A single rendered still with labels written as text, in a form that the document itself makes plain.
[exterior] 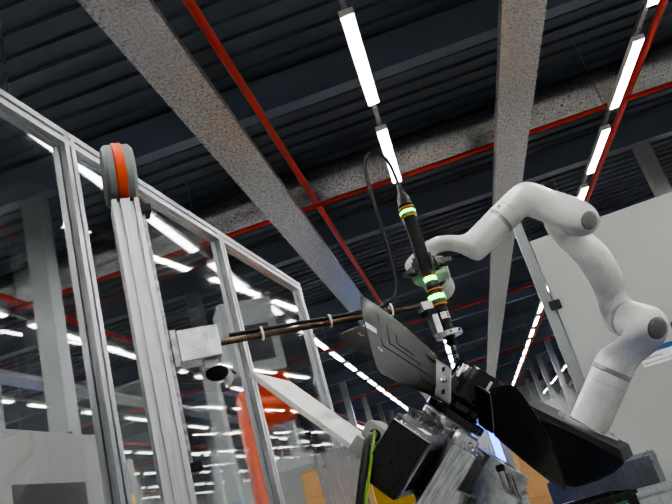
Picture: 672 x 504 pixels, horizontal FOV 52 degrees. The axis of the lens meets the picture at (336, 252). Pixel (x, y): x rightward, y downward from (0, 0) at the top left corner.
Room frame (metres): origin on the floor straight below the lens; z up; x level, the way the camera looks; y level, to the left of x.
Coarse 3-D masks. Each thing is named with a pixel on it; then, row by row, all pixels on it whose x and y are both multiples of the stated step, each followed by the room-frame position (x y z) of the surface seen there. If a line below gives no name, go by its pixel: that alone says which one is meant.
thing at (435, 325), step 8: (424, 304) 1.70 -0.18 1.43; (432, 304) 1.70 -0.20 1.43; (424, 312) 1.70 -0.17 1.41; (432, 312) 1.70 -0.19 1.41; (432, 320) 1.70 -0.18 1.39; (432, 328) 1.72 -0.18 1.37; (440, 328) 1.70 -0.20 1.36; (456, 328) 1.70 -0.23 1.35; (440, 336) 1.70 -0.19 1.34; (456, 336) 1.75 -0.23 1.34
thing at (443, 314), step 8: (400, 192) 1.72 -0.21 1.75; (400, 200) 1.71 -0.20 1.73; (408, 200) 1.71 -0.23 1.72; (440, 304) 1.71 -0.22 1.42; (440, 312) 1.71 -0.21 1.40; (448, 312) 1.72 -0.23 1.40; (440, 320) 1.71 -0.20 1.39; (448, 320) 1.71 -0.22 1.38; (448, 328) 1.71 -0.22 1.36; (448, 336) 1.71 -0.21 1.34; (448, 344) 1.72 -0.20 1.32; (456, 344) 1.73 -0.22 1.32
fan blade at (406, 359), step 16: (368, 304) 1.45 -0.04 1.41; (368, 320) 1.40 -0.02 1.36; (384, 320) 1.46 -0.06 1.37; (368, 336) 1.37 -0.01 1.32; (384, 336) 1.42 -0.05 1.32; (400, 336) 1.47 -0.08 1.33; (400, 352) 1.45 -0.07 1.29; (416, 352) 1.50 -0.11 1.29; (432, 352) 1.56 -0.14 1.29; (384, 368) 1.37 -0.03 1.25; (400, 368) 1.43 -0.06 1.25; (416, 368) 1.48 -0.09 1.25; (432, 368) 1.53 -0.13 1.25; (416, 384) 1.47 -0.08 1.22; (432, 384) 1.52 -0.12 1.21
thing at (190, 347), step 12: (180, 336) 1.44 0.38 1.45; (192, 336) 1.45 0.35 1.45; (204, 336) 1.46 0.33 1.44; (216, 336) 1.47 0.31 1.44; (180, 348) 1.43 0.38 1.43; (192, 348) 1.44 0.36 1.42; (204, 348) 1.45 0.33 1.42; (216, 348) 1.46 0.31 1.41; (180, 360) 1.44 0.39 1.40; (192, 360) 1.45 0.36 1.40
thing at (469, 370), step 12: (456, 372) 1.59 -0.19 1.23; (468, 372) 1.57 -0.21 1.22; (480, 372) 1.57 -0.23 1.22; (456, 384) 1.59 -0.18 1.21; (468, 384) 1.57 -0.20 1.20; (480, 384) 1.57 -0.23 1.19; (492, 384) 1.58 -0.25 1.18; (456, 396) 1.59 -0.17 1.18; (468, 396) 1.58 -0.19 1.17; (444, 408) 1.58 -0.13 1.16; (456, 408) 1.60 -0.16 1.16; (468, 408) 1.60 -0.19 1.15; (456, 420) 1.57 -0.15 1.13; (468, 420) 1.58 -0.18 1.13; (480, 432) 1.61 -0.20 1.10
